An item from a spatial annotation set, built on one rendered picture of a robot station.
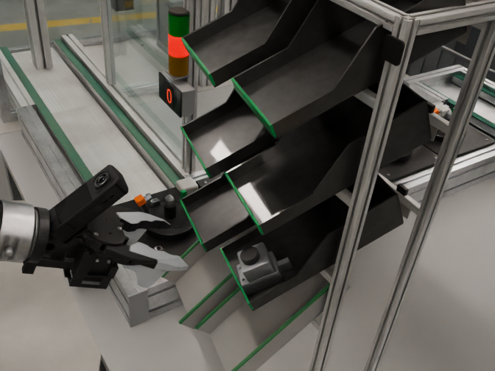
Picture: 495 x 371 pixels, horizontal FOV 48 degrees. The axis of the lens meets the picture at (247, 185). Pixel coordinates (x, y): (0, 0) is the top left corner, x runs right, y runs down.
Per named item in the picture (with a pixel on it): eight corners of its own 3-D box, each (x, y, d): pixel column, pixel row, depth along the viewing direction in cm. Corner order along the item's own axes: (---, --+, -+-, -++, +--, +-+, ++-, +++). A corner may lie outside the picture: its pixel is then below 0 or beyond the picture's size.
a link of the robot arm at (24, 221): (1, 187, 69) (5, 228, 63) (38, 193, 72) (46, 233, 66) (-16, 232, 72) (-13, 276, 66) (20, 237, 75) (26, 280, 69)
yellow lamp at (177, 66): (174, 78, 133) (174, 59, 130) (165, 70, 136) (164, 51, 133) (192, 74, 136) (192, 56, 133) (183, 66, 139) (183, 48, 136)
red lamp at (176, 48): (174, 59, 130) (174, 39, 127) (164, 51, 133) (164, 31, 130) (192, 55, 133) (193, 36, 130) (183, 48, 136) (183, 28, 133)
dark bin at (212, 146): (210, 179, 87) (191, 146, 82) (185, 137, 97) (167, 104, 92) (362, 94, 89) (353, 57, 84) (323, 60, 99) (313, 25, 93)
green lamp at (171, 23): (174, 38, 127) (174, 18, 124) (164, 31, 130) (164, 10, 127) (193, 35, 130) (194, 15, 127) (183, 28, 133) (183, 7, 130)
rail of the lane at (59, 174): (130, 327, 123) (127, 294, 116) (21, 135, 180) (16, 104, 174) (153, 318, 125) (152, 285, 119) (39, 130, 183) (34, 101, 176)
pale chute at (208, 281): (194, 330, 108) (178, 323, 105) (174, 282, 117) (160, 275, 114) (298, 233, 103) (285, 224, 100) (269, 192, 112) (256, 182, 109)
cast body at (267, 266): (247, 296, 89) (233, 272, 84) (241, 274, 92) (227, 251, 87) (295, 276, 89) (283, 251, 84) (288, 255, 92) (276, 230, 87)
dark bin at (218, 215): (206, 252, 97) (190, 227, 92) (184, 207, 106) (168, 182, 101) (343, 174, 99) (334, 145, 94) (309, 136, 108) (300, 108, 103)
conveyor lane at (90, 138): (146, 302, 129) (145, 272, 123) (40, 130, 183) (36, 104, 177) (249, 261, 142) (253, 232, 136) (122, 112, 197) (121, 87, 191)
